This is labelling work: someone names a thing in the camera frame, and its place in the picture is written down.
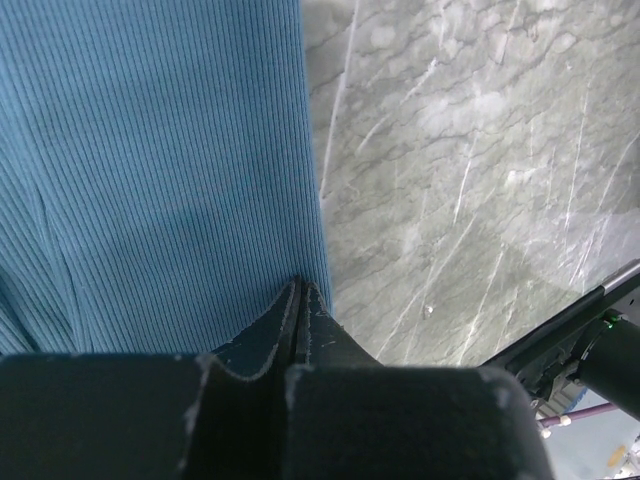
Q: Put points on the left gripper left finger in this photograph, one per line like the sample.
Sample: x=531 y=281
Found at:
x=213 y=415

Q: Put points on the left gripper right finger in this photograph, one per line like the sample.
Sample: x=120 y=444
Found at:
x=350 y=417

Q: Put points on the teal blue tank top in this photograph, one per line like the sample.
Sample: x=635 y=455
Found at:
x=158 y=184

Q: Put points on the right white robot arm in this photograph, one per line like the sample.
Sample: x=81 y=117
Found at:
x=607 y=355

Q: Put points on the black base crossbar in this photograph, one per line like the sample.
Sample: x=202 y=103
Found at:
x=547 y=358

